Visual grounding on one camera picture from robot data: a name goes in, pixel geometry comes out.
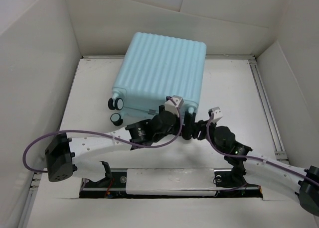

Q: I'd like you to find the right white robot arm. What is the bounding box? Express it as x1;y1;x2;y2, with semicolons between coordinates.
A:
182;109;319;216

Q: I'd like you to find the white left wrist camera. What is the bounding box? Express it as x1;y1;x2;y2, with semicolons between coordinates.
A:
164;96;184;114

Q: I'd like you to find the purple cable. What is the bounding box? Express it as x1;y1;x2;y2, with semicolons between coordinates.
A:
206;114;319;184
22;96;181;186

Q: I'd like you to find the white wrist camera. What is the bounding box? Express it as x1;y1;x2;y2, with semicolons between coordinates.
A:
208;107;223;123
164;96;184;114

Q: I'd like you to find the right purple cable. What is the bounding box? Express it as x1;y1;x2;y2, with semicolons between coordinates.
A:
206;114;319;184

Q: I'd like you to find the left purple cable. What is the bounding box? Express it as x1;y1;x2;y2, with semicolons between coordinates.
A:
22;96;181;186

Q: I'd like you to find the light blue hardshell suitcase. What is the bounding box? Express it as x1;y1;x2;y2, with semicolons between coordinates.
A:
108;32;207;126

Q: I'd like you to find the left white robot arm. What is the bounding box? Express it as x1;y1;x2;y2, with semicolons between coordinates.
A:
45;104;182;187

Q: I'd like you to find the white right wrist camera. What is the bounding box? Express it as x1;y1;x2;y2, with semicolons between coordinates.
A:
208;107;223;123

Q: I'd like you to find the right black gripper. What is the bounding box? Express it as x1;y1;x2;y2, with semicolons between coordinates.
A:
190;118;225;154

